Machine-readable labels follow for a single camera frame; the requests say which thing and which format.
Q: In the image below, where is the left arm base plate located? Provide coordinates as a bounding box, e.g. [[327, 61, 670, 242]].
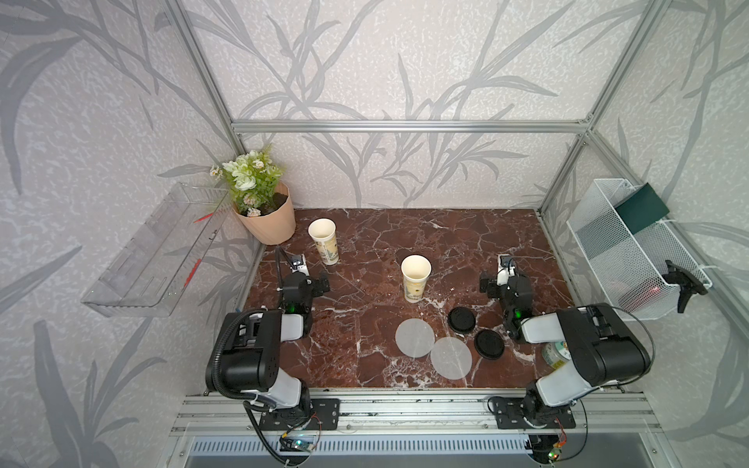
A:
[[259, 398, 341, 431]]

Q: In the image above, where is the milk tea paper cup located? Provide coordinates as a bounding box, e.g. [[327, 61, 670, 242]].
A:
[[401, 255, 432, 303]]

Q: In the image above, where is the potted white flower plant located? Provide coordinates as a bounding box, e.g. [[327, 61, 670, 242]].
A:
[[210, 144, 296, 246]]

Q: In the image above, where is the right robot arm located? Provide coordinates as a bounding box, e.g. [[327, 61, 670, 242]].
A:
[[479, 272, 655, 429]]

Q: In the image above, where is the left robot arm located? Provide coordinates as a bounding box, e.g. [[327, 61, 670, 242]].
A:
[[205, 272, 330, 428]]

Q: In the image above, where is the dark green card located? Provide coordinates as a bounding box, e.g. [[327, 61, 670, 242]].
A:
[[614, 183, 670, 235]]

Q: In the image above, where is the clear acrylic wall shelf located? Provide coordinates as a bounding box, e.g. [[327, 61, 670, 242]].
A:
[[81, 183, 233, 318]]

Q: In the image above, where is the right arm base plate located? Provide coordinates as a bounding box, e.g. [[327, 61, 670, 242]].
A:
[[488, 395, 577, 430]]

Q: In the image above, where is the black cup lid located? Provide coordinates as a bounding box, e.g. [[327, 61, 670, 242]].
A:
[[474, 330, 505, 361], [447, 306, 477, 335]]

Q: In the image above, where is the aluminium front rail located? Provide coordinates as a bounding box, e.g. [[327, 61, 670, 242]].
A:
[[170, 388, 663, 437]]

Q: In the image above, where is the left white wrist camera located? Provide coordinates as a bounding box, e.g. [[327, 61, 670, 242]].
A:
[[288, 255, 309, 276]]

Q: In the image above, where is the white mesh wall basket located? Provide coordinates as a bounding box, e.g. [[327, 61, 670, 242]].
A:
[[568, 179, 713, 321]]

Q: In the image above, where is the round leak-proof paper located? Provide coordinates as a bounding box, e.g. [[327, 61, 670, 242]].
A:
[[430, 337, 472, 380], [395, 319, 435, 359]]

